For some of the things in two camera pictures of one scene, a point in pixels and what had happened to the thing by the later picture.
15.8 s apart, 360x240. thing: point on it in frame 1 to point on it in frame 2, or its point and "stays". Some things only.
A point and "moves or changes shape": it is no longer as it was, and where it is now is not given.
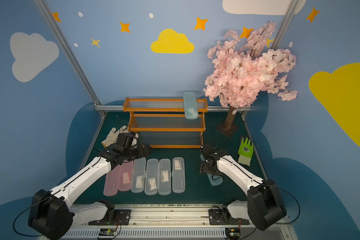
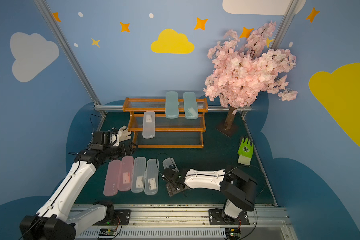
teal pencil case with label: (190, 105) stays
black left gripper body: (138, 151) to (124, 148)
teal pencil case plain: (216, 181) moves or changes shape
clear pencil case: (138, 175) stays
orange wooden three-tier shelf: (160, 122) stays
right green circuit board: (233, 233) stays
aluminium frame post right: (285, 25) stays
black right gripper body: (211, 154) to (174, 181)
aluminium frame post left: (71, 54) stays
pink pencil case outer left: (111, 185) stays
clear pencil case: (151, 176) stays
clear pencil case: (164, 176) moves or changes shape
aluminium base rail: (175, 222) stays
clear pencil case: (178, 175) moves or changes shape
